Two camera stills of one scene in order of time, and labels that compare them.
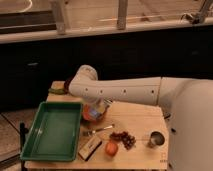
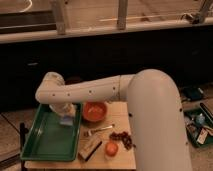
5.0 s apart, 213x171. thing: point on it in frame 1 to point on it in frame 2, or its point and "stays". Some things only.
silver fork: [91, 132] stays
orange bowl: [94, 111] stays
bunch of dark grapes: [127, 139] stays
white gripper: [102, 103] to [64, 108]
